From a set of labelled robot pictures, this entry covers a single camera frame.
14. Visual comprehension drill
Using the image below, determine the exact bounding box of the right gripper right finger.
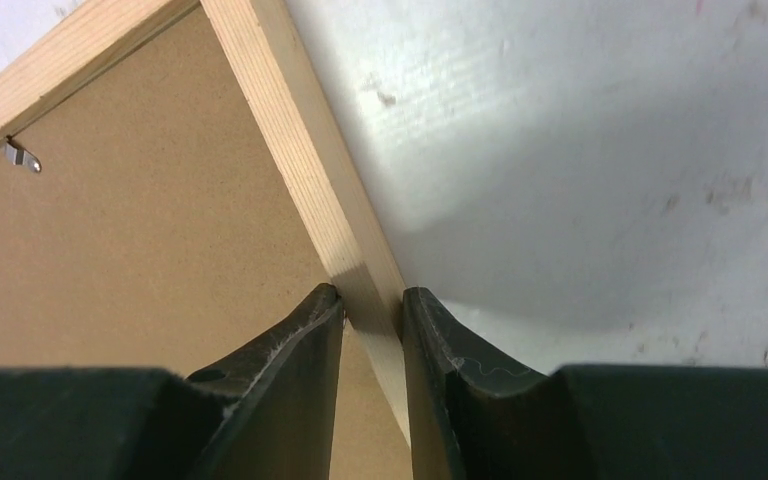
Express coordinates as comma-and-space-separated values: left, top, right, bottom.
402, 287, 768, 479

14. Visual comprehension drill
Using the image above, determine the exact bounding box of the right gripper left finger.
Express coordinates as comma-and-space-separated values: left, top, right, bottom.
0, 284, 344, 479

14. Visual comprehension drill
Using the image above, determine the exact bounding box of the brown cardboard backing board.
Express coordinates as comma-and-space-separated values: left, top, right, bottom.
0, 1, 412, 479

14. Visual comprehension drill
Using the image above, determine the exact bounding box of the wooden picture frame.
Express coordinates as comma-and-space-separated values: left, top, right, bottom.
0, 1, 410, 433

